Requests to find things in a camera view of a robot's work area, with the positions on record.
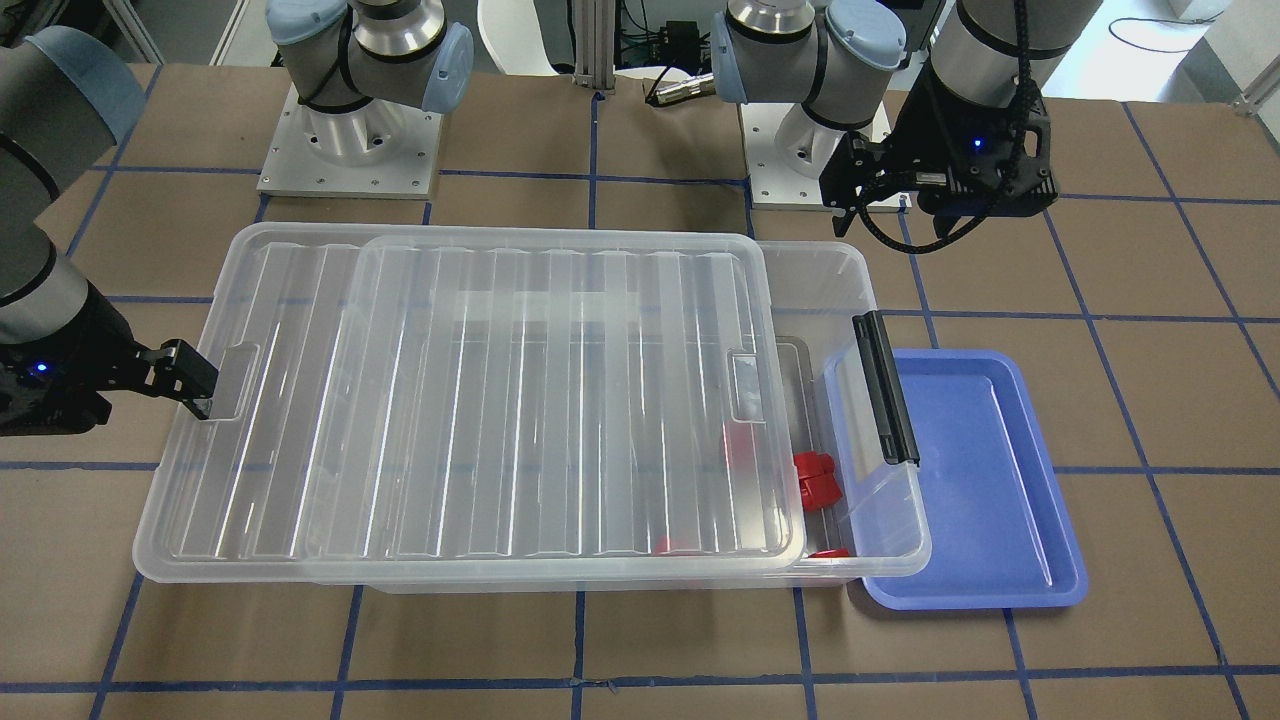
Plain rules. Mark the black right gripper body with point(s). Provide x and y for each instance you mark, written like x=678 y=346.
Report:
x=88 y=345

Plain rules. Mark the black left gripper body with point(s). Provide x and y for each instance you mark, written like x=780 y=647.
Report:
x=918 y=130

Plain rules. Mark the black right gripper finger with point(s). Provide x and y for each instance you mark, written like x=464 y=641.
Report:
x=179 y=372

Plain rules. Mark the clear plastic box lid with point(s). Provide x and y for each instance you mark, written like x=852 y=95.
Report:
x=261 y=491

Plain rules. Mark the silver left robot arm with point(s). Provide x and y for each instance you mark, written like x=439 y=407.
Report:
x=836 y=62

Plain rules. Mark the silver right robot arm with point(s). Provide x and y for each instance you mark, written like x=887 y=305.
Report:
x=67 y=99

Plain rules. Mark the clear plastic storage box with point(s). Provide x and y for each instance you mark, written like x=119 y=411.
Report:
x=840 y=400

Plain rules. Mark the blue plastic tray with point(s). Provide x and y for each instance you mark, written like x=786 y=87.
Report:
x=1002 y=536

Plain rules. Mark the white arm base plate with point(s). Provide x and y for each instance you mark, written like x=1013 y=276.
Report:
x=785 y=151
x=381 y=151

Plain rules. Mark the black box latch handle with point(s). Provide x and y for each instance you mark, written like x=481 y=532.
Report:
x=895 y=432

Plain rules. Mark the aluminium frame post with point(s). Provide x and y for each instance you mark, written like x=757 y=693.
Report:
x=594 y=39

